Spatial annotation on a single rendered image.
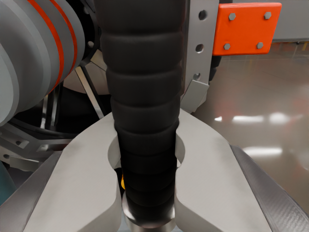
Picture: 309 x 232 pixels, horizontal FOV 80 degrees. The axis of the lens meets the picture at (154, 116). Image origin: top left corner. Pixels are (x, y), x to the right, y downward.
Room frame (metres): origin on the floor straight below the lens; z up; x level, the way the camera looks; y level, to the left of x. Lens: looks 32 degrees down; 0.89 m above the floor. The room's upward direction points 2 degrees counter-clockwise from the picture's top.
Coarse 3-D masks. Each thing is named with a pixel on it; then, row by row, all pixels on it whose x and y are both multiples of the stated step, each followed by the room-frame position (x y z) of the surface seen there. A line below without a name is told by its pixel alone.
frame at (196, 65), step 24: (192, 0) 0.29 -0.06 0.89; (216, 0) 0.29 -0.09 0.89; (192, 24) 0.29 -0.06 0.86; (192, 48) 0.29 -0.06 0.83; (192, 72) 0.29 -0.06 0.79; (192, 96) 0.29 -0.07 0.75; (0, 144) 0.29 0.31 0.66; (24, 144) 0.32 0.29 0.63; (48, 144) 0.33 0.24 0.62; (24, 168) 0.29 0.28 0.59
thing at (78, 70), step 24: (72, 0) 0.44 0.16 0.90; (96, 24) 0.40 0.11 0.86; (96, 48) 0.40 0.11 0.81; (48, 96) 0.39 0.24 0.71; (72, 96) 0.56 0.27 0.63; (96, 96) 0.40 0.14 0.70; (24, 120) 0.38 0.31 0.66; (48, 120) 0.40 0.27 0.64; (72, 120) 0.43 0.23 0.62; (96, 120) 0.43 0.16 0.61
